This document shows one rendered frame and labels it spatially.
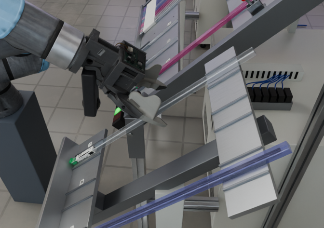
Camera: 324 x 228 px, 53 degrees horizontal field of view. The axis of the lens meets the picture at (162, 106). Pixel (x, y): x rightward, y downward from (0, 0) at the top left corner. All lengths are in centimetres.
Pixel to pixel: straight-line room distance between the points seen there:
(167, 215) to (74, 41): 41
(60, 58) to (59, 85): 170
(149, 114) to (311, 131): 51
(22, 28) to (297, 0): 53
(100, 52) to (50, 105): 157
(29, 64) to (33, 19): 64
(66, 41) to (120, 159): 124
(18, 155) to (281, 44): 117
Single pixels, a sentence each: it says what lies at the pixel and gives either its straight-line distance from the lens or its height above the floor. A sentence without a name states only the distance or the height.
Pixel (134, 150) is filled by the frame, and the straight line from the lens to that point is 97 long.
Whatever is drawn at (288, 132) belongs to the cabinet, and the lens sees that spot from 109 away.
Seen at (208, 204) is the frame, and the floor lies 32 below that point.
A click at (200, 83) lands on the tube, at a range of 63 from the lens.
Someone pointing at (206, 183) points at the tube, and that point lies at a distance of 48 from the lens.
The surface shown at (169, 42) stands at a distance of 102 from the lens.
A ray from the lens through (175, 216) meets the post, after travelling 74.
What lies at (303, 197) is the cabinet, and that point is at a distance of 132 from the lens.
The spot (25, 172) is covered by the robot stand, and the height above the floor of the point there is 25.
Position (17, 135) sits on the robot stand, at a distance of 130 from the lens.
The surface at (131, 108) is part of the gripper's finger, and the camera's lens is 60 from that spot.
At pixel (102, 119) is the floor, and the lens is 196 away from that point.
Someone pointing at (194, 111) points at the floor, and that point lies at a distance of 199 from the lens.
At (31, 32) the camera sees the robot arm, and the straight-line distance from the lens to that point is 57.
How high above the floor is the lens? 137
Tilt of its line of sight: 43 degrees down
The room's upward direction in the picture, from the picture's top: straight up
